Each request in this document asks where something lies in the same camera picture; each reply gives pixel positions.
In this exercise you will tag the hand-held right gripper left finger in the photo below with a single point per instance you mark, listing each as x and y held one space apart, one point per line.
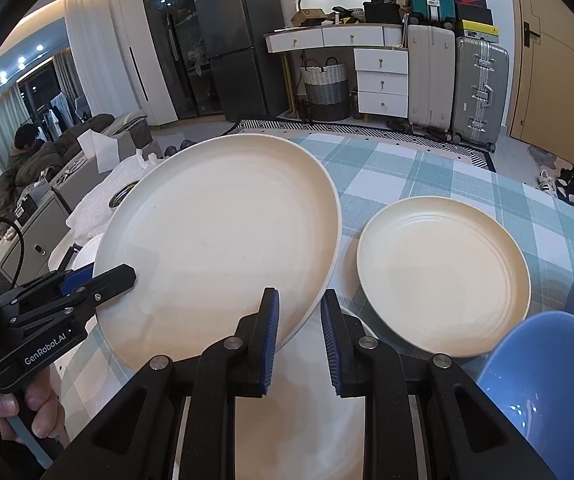
269 340

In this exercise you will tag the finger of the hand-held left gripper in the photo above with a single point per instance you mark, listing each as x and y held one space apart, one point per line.
117 277
78 280

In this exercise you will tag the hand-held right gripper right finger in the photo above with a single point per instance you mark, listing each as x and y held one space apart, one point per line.
331 345

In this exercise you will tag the cream plate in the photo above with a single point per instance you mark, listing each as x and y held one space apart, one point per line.
217 240
442 275

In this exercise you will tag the person's left hand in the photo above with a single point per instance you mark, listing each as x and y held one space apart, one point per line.
44 405

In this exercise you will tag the white bowl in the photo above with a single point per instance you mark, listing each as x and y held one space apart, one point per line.
87 255

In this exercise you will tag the grey side cabinet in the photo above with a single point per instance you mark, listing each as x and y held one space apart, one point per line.
37 240

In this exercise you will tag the white paper bag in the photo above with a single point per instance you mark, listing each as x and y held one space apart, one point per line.
99 150

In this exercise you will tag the dark slipper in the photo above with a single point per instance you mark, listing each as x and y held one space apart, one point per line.
170 152
185 145

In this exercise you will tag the grey sofa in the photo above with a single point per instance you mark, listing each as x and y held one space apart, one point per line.
127 127

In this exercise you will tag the hanging clothes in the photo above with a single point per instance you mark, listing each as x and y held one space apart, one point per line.
57 115

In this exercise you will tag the green checked tablecloth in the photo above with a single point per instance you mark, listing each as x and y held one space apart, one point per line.
417 170

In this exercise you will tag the white curtain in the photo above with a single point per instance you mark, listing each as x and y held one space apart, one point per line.
87 50

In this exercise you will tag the dark glass cabinet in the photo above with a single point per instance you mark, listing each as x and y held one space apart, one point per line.
167 35

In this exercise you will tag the woven laundry basket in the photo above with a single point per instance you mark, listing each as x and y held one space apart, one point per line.
324 90

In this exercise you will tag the white wardrobe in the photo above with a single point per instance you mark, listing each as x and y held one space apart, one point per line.
127 20

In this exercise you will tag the white vanity desk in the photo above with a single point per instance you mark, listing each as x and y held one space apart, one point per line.
382 80

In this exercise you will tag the grey refrigerator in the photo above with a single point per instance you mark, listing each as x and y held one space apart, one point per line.
237 35

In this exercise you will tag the beige suitcase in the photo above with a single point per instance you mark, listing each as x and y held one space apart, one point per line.
429 80

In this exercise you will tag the grey door mat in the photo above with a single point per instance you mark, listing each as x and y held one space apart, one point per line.
542 155

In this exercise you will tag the silver suitcase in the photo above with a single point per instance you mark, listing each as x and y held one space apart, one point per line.
479 90

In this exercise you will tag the small cardboard box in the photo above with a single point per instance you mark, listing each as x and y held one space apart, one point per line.
307 17

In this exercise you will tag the black storage box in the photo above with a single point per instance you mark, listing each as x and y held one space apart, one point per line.
382 14

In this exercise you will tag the wooden door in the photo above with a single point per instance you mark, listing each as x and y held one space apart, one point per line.
557 85

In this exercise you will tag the yellow black shoe box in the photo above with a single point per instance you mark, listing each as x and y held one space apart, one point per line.
477 30

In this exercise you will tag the plain black shoe box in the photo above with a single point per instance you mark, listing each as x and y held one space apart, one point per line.
474 15

